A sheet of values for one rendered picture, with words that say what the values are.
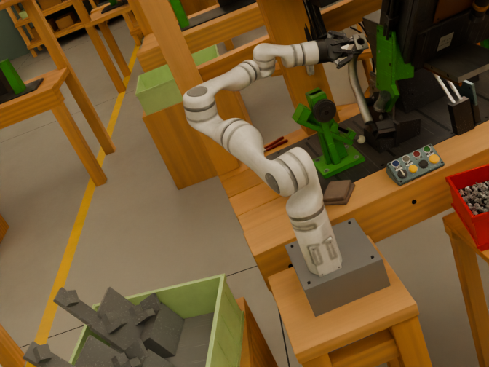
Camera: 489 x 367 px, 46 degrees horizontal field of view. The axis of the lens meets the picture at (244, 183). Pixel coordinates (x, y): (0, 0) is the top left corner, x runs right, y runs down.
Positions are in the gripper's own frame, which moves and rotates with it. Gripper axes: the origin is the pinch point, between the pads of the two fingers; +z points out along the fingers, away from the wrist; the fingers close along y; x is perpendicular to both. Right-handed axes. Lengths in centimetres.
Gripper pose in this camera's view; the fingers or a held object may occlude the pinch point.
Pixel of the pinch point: (356, 46)
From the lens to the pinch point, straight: 195.9
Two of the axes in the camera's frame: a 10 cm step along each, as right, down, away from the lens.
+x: -1.0, 3.1, 9.5
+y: -2.2, -9.3, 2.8
